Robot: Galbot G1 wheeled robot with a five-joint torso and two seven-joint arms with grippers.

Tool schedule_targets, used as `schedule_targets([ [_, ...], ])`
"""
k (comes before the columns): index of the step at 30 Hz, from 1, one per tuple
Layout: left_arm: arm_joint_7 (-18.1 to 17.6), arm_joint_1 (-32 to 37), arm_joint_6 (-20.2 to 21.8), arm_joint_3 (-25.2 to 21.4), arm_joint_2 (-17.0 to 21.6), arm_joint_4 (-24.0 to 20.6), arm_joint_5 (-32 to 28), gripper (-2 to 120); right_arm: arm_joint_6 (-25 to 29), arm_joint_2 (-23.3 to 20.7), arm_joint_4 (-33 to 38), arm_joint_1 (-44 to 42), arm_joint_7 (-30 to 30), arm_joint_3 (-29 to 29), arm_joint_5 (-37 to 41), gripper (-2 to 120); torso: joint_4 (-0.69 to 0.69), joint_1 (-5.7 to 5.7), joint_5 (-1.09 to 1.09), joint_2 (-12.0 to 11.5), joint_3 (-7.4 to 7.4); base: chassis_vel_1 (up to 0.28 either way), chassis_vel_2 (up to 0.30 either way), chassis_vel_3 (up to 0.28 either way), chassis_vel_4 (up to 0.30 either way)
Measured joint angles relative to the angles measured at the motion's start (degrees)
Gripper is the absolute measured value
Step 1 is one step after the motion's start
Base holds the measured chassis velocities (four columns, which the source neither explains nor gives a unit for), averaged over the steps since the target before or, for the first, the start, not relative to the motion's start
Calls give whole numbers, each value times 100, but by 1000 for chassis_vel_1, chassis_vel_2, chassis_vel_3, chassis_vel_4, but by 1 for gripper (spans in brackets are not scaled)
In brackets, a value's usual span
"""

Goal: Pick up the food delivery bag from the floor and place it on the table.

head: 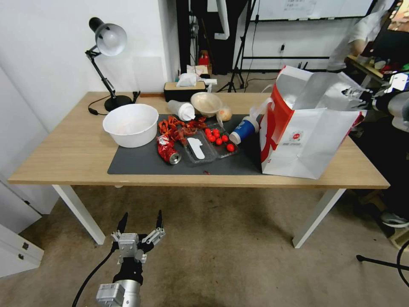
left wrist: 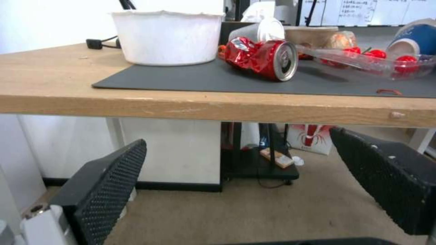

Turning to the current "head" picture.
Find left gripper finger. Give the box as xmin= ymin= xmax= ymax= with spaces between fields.
xmin=111 ymin=212 xmax=130 ymax=244
xmin=141 ymin=209 xmax=167 ymax=254

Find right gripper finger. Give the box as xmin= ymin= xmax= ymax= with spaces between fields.
xmin=341 ymin=85 xmax=373 ymax=98
xmin=346 ymin=97 xmax=373 ymax=111

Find red white delivery bag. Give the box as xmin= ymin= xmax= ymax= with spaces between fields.
xmin=249 ymin=65 xmax=369 ymax=180

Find black floor stand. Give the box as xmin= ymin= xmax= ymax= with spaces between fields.
xmin=356 ymin=239 xmax=409 ymax=289

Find person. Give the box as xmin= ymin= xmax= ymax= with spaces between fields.
xmin=327 ymin=9 xmax=390 ymax=73

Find dark grey desk mat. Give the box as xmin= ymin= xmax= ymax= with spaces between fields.
xmin=107 ymin=113 xmax=282 ymax=176

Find computer monitor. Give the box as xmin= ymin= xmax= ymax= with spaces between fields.
xmin=372 ymin=0 xmax=409 ymax=60

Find crushed red can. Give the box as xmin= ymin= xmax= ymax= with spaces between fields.
xmin=156 ymin=135 xmax=183 ymax=165

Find clear plastic tray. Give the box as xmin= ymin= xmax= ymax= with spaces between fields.
xmin=180 ymin=122 xmax=241 ymax=165

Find wooden table white legs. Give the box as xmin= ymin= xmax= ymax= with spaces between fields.
xmin=7 ymin=91 xmax=391 ymax=249

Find whiteboard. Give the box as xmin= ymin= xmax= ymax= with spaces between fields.
xmin=250 ymin=0 xmax=375 ymax=22

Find large white plastic bowl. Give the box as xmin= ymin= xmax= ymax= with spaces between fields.
xmin=102 ymin=103 xmax=160 ymax=149

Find red crumpled wrappers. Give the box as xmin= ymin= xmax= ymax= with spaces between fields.
xmin=158 ymin=115 xmax=208 ymax=145

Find white drawer unit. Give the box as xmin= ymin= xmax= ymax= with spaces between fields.
xmin=0 ymin=223 xmax=45 ymax=279

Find clear cup white lid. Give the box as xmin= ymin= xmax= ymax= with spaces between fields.
xmin=167 ymin=99 xmax=196 ymax=122

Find blue paper cup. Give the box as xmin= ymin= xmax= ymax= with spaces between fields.
xmin=228 ymin=115 xmax=256 ymax=145

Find grey sneaker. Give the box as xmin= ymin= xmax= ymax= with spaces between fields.
xmin=380 ymin=211 xmax=409 ymax=229

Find black tripod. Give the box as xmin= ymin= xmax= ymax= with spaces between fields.
xmin=217 ymin=0 xmax=260 ymax=94

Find bun in plastic wrap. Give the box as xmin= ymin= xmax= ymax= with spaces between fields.
xmin=216 ymin=105 xmax=233 ymax=123

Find beige paper bowl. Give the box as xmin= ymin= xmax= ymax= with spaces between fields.
xmin=190 ymin=92 xmax=224 ymax=119

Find black tissue box wooden lid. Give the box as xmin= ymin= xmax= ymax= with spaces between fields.
xmin=163 ymin=81 xmax=207 ymax=103

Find white cabinet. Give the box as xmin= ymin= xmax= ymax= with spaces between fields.
xmin=0 ymin=66 xmax=60 ymax=236

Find white tissue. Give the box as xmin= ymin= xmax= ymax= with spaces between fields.
xmin=176 ymin=72 xmax=203 ymax=88

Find black desk lamp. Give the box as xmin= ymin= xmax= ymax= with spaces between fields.
xmin=84 ymin=16 xmax=135 ymax=113

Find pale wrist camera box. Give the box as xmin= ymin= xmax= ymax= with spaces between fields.
xmin=117 ymin=233 xmax=140 ymax=259

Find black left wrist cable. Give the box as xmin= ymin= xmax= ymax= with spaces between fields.
xmin=71 ymin=249 xmax=118 ymax=307

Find black lamp cord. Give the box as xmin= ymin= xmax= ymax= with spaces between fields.
xmin=86 ymin=95 xmax=111 ymax=116

